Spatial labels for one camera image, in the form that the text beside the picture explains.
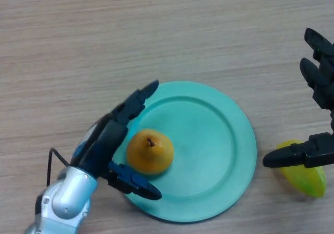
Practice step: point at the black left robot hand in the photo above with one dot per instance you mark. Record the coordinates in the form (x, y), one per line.
(101, 150)

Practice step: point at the green round plate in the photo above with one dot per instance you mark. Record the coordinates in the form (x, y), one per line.
(208, 150)

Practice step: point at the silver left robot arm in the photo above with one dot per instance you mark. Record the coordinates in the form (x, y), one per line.
(65, 200)

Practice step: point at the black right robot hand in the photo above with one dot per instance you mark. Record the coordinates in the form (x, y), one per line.
(319, 151)

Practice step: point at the yellow-green starfruit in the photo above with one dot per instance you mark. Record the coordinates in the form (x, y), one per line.
(308, 180)

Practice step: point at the yellow pear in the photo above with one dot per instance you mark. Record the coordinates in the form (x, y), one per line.
(151, 158)

